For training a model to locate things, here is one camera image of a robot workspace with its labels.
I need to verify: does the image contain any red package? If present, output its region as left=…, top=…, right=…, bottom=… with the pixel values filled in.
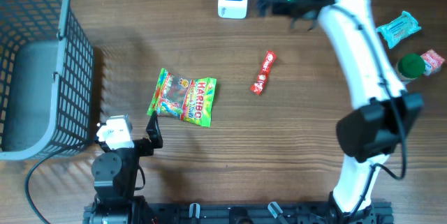
left=250, top=51, right=277, bottom=95

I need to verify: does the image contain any light blue tissue packet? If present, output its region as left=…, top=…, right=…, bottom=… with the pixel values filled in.
left=376, top=11, right=422, bottom=49

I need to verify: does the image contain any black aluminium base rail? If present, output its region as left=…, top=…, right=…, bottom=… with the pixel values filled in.
left=82, top=201, right=395, bottom=224

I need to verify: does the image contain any green Haribo candy bag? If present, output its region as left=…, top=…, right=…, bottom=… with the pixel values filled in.
left=147, top=68, right=217, bottom=128

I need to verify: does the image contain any grey plastic mesh basket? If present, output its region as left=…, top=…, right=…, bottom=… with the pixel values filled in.
left=1, top=0, right=95, bottom=160

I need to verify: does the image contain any small red snack packet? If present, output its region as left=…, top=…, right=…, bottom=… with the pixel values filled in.
left=421, top=50, right=445, bottom=76

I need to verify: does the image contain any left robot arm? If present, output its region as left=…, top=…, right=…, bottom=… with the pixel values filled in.
left=82, top=112, right=163, bottom=224

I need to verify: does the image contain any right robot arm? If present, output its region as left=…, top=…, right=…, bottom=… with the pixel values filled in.
left=257, top=0, right=424, bottom=223

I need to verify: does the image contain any green lid plastic jar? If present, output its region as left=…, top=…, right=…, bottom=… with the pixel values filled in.
left=395, top=53, right=425, bottom=84

